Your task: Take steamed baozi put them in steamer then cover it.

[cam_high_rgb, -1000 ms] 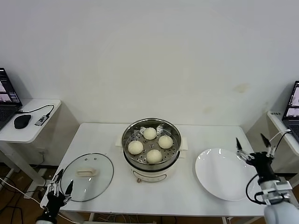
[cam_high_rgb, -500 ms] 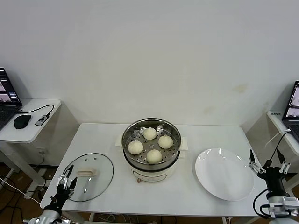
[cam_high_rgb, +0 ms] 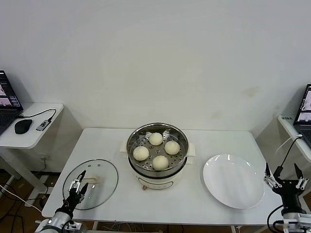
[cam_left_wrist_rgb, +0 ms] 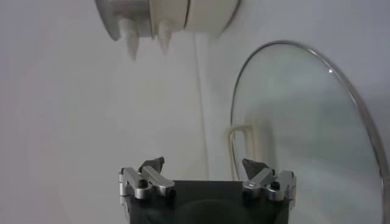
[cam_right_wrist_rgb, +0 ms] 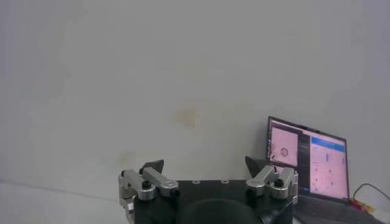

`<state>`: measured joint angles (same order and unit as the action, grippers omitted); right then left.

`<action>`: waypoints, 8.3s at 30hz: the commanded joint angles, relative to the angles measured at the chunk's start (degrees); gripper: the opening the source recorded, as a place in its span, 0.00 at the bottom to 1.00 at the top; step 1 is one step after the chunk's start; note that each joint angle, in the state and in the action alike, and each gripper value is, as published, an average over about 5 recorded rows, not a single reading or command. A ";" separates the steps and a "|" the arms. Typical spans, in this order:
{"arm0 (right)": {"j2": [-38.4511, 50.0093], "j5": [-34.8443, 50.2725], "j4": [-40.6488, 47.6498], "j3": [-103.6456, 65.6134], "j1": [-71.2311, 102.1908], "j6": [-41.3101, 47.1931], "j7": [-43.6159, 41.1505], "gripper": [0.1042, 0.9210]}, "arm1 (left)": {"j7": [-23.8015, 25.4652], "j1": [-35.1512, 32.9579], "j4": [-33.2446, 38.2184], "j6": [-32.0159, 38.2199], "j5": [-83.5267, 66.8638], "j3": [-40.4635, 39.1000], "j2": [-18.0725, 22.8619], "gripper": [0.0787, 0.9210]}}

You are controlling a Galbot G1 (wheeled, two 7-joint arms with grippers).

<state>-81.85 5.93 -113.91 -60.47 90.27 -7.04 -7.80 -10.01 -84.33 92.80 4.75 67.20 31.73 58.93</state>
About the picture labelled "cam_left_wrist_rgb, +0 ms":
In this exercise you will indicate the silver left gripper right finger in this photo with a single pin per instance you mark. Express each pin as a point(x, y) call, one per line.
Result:
point(259, 179)

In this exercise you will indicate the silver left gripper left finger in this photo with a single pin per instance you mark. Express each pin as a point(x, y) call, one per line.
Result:
point(157, 179)

